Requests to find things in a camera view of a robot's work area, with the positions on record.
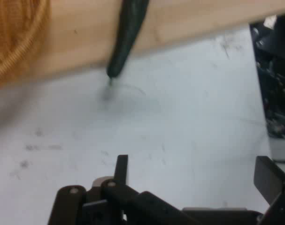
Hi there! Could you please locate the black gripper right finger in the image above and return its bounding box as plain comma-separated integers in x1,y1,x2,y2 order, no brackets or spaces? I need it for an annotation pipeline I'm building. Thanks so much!
253,156,285,225

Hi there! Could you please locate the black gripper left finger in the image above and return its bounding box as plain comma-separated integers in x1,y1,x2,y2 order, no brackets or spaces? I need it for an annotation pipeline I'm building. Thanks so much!
47,154,199,225

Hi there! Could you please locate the dark green cucumber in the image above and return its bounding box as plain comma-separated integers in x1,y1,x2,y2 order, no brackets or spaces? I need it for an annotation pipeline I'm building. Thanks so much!
106,0,150,87

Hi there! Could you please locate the black round device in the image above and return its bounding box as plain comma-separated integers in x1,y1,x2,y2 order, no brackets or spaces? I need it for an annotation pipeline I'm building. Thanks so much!
249,13,285,140

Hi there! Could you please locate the bamboo cutting board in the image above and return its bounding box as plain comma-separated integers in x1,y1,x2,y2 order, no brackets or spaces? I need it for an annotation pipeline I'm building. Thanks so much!
0,0,285,91

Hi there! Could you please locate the woven wicker basket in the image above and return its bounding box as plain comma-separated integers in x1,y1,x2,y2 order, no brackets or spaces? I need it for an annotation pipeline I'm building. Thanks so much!
0,0,52,89

